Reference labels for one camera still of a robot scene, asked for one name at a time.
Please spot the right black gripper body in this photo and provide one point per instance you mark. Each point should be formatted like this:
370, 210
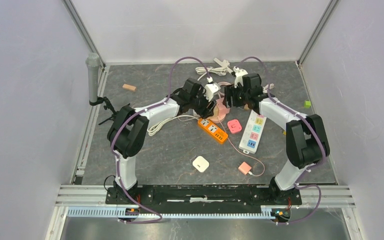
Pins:
238, 96

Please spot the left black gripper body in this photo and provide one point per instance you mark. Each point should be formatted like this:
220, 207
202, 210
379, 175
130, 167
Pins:
200, 107

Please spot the orange power strip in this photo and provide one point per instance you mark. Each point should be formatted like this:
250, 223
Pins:
213, 130

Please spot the pink adapter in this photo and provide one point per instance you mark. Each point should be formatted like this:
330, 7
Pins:
234, 126

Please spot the long white power strip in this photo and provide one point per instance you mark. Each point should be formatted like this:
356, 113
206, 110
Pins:
252, 133

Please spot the white square adapter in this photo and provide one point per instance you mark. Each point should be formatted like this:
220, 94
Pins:
201, 164

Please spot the pink charger plug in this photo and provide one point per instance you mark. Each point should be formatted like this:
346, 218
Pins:
244, 168

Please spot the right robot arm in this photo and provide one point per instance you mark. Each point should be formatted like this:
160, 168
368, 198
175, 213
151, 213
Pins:
306, 141

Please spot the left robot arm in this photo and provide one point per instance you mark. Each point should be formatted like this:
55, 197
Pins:
129, 129

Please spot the pink round base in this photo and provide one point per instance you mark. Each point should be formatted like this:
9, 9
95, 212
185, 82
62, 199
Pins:
219, 112

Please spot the green cube block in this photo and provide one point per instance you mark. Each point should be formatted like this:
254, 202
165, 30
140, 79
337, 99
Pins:
307, 104

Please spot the wooden block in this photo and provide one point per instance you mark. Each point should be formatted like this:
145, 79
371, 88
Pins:
129, 87

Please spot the black tripod stand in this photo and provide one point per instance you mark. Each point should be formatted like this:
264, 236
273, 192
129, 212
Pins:
107, 106

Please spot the grey microphone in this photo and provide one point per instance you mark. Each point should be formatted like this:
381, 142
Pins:
93, 64

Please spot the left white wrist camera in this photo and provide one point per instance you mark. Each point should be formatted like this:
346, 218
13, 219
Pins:
211, 88

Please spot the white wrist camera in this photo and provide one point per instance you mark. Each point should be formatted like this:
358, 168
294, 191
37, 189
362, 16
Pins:
239, 73
211, 88

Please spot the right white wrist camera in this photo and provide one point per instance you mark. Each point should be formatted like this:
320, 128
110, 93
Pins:
239, 73

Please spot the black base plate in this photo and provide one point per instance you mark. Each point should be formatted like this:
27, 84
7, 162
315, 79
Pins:
200, 199

